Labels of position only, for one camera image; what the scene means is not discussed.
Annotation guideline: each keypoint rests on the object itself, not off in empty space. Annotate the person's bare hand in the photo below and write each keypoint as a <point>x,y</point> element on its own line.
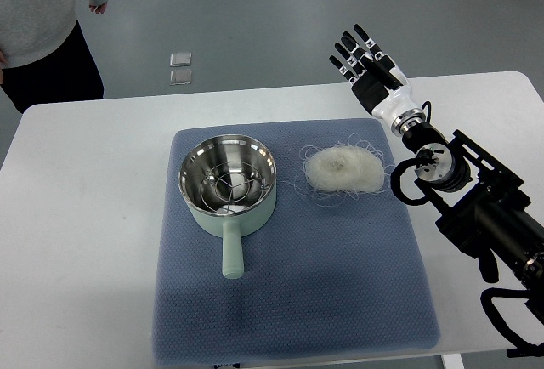
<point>98,9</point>

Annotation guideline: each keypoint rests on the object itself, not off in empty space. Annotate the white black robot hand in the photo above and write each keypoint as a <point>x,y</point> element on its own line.
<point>377,82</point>

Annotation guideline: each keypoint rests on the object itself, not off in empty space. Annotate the white vermicelli nest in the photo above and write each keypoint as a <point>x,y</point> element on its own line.
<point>345,170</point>

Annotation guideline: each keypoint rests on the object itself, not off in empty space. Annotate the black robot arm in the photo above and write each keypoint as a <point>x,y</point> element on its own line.
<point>482,213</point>

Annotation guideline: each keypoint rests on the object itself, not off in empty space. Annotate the mint green steel pot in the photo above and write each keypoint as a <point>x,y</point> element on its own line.
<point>229,151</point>

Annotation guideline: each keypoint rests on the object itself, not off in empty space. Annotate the person in grey sweater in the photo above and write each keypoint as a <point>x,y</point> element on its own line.
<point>44,55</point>

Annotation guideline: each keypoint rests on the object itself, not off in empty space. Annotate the upper floor metal plate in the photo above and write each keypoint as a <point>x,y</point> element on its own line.
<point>180,59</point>

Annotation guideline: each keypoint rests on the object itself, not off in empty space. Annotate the blue textured mat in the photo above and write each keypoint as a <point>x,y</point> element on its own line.
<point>322,278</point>

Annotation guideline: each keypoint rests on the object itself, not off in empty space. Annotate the white table leg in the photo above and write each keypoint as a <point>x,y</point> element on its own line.
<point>452,361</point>

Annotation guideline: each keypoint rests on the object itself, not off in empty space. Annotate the wire steaming rack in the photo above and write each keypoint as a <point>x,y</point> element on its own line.
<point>227,191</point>

